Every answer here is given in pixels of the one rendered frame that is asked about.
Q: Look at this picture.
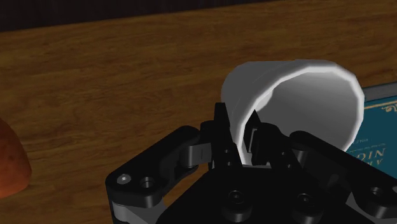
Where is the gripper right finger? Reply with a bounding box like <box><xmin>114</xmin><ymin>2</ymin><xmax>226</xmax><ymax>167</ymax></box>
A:
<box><xmin>243</xmin><ymin>109</ymin><xmax>397</xmax><ymax>220</ymax></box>

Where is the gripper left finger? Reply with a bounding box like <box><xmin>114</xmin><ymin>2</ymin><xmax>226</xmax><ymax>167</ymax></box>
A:
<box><xmin>105</xmin><ymin>102</ymin><xmax>243</xmax><ymax>224</ymax></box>

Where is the teal book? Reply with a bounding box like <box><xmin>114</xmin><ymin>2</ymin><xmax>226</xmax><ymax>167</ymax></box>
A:
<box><xmin>345</xmin><ymin>81</ymin><xmax>397</xmax><ymax>179</ymax></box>

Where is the orange-red round fruit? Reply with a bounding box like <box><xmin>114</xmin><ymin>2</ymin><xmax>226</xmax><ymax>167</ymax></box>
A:
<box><xmin>0</xmin><ymin>118</ymin><xmax>32</xmax><ymax>199</ymax></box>

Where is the white cup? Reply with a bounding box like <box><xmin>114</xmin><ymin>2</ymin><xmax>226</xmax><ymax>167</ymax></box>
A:
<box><xmin>220</xmin><ymin>59</ymin><xmax>365</xmax><ymax>166</ymax></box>

